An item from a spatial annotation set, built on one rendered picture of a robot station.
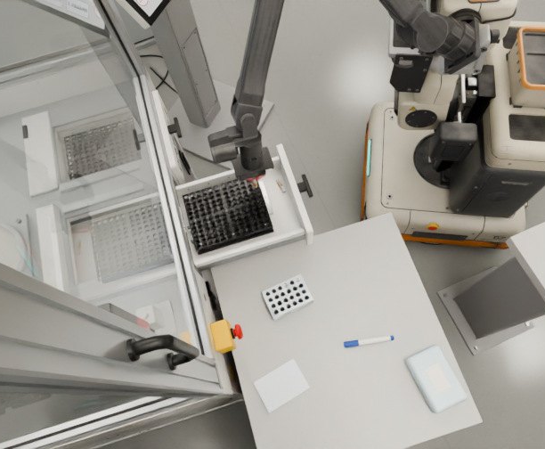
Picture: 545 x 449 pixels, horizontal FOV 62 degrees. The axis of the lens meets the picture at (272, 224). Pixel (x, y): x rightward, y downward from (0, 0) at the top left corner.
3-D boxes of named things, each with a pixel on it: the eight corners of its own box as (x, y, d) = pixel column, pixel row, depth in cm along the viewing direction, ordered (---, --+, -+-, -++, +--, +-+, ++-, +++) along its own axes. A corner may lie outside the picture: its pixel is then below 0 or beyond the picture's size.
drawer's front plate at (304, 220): (283, 161, 142) (281, 142, 131) (313, 244, 131) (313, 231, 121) (278, 162, 142) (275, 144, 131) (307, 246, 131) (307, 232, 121)
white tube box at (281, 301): (300, 276, 134) (300, 273, 130) (313, 302, 131) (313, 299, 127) (262, 294, 133) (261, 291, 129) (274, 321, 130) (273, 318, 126)
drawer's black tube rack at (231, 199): (257, 183, 138) (256, 173, 132) (274, 234, 131) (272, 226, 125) (187, 204, 137) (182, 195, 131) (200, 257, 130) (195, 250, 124)
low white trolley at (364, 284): (362, 275, 210) (391, 211, 139) (416, 414, 187) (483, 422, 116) (242, 313, 207) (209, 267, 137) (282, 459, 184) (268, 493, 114)
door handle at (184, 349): (200, 344, 70) (166, 325, 52) (205, 361, 69) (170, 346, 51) (170, 354, 70) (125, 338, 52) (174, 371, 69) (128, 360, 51)
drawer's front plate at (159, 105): (166, 110, 152) (157, 88, 142) (185, 183, 141) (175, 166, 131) (161, 110, 152) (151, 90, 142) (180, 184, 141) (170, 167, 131)
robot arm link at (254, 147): (264, 142, 106) (257, 122, 108) (236, 149, 105) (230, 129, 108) (264, 158, 112) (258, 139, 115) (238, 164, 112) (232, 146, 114)
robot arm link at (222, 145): (255, 113, 101) (247, 100, 108) (205, 126, 100) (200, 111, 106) (263, 160, 108) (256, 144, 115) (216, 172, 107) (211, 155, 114)
